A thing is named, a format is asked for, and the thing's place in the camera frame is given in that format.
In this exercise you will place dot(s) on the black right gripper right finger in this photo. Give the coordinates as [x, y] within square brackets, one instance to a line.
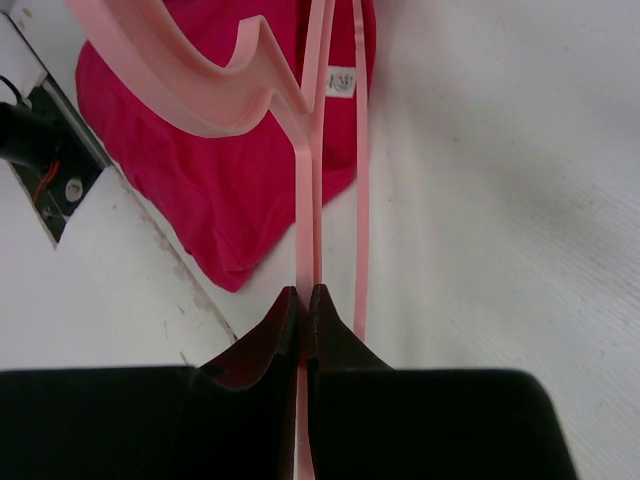
[368, 420]

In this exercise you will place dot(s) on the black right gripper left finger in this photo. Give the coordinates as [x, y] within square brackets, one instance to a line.
[232, 418]

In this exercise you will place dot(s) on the red t shirt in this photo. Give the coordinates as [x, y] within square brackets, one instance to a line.
[229, 200]

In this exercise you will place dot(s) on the pink hanger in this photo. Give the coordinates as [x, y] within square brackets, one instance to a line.
[144, 47]

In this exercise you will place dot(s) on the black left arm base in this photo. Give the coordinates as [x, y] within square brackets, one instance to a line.
[51, 151]

